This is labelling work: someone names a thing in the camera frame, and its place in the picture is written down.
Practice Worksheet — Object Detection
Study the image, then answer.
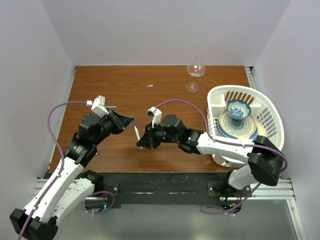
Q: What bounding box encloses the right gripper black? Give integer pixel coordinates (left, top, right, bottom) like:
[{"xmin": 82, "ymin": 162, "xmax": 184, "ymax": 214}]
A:
[{"xmin": 137, "ymin": 121, "xmax": 180, "ymax": 150}]

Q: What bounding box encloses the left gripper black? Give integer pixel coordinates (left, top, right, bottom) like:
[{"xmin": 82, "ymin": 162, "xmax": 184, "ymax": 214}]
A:
[{"xmin": 92, "ymin": 107, "xmax": 134, "ymax": 146}]

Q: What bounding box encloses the white pen blue tip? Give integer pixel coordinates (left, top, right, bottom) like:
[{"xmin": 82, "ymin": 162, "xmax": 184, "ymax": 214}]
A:
[{"xmin": 133, "ymin": 124, "xmax": 141, "ymax": 141}]

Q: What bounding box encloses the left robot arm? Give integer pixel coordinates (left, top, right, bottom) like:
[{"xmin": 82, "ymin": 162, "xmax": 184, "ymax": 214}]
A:
[{"xmin": 9, "ymin": 109, "xmax": 134, "ymax": 240}]

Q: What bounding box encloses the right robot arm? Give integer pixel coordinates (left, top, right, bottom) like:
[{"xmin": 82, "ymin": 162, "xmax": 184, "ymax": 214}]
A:
[{"xmin": 136, "ymin": 114, "xmax": 285, "ymax": 197}]

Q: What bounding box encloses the blue rimmed plate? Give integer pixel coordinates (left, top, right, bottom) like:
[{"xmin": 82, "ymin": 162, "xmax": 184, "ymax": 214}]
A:
[{"xmin": 217, "ymin": 119, "xmax": 258, "ymax": 140}]

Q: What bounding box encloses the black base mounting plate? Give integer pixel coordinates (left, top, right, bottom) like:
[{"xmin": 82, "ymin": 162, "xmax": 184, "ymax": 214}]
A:
[{"xmin": 84, "ymin": 172, "xmax": 251, "ymax": 212}]

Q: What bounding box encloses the white plastic dish basket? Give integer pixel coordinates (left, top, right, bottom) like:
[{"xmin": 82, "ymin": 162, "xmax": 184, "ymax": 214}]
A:
[{"xmin": 206, "ymin": 85, "xmax": 285, "ymax": 168}]

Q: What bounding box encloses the clear wine glass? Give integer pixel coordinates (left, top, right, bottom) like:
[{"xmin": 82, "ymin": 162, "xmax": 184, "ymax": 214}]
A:
[{"xmin": 186, "ymin": 56, "xmax": 206, "ymax": 93}]

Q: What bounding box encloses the blue white patterned bowl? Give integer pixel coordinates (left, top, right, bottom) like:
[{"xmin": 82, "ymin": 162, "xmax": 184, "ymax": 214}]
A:
[{"xmin": 226, "ymin": 99, "xmax": 252, "ymax": 120}]

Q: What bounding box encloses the grey striped plate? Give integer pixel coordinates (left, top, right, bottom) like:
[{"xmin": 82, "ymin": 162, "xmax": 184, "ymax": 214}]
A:
[{"xmin": 217, "ymin": 109, "xmax": 258, "ymax": 140}]

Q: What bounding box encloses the cream plate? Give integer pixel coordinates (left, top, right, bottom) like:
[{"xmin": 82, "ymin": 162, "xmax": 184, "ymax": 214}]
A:
[{"xmin": 256, "ymin": 121, "xmax": 267, "ymax": 137}]

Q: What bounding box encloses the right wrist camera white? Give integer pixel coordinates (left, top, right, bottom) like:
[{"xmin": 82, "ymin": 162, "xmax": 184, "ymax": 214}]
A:
[{"xmin": 147, "ymin": 106, "xmax": 162, "ymax": 129}]

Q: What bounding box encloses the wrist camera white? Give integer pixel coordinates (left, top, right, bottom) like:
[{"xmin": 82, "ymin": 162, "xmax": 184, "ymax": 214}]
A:
[
  {"xmin": 147, "ymin": 106, "xmax": 162, "ymax": 129},
  {"xmin": 85, "ymin": 95, "xmax": 109, "ymax": 118}
]

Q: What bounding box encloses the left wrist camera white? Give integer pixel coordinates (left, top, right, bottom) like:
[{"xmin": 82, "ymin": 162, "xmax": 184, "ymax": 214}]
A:
[{"xmin": 85, "ymin": 95, "xmax": 109, "ymax": 118}]

